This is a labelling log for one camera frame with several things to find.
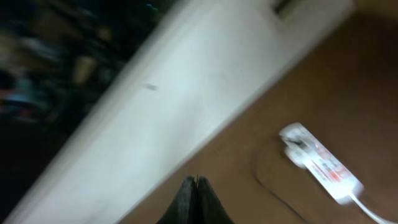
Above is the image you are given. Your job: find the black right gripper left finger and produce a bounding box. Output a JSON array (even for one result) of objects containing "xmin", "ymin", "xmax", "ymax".
[{"xmin": 157, "ymin": 177, "xmax": 197, "ymax": 224}]

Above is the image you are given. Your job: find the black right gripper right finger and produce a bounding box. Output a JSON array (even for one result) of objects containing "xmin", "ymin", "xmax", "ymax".
[{"xmin": 197, "ymin": 177, "xmax": 234, "ymax": 224}]

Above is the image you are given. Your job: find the black charger cable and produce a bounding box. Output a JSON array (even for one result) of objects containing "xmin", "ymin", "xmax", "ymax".
[{"xmin": 254, "ymin": 136, "xmax": 308, "ymax": 223}]

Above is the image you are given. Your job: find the white power strip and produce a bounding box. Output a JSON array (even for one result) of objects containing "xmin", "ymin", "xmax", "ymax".
[{"xmin": 279, "ymin": 123, "xmax": 364, "ymax": 205}]

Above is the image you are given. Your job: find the white USB charger plug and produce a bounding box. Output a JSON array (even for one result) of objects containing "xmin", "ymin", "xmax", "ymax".
[{"xmin": 282, "ymin": 137, "xmax": 309, "ymax": 169}]

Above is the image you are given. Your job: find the white power strip cord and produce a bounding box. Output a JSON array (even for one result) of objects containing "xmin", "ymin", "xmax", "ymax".
[{"xmin": 349, "ymin": 192, "xmax": 396, "ymax": 224}]

